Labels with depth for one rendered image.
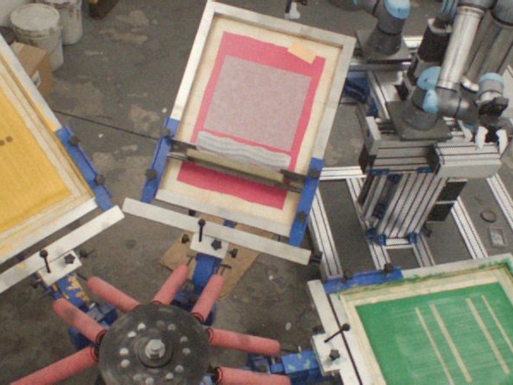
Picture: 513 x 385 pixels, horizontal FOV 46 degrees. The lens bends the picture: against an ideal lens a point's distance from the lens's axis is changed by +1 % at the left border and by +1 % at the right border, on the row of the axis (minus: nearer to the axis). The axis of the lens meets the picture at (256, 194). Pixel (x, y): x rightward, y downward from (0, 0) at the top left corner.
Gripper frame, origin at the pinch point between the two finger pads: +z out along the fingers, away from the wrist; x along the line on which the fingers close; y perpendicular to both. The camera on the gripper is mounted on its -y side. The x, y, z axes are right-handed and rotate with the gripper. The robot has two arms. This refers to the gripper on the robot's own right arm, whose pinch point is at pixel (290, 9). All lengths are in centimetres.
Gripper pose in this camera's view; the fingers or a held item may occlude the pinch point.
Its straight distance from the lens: 257.7
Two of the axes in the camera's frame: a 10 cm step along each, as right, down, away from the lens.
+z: -0.3, 4.0, 9.2
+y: 9.6, 2.7, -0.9
